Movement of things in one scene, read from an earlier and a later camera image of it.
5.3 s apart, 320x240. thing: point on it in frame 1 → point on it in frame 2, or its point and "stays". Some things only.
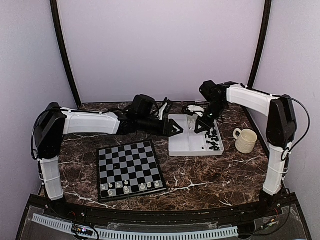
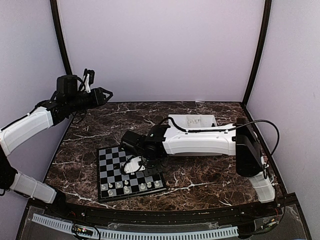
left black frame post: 61,46 stays
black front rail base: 276,216 stays
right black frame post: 268,7 stays
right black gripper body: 210,122 → 156,168
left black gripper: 167,131 → 99,97
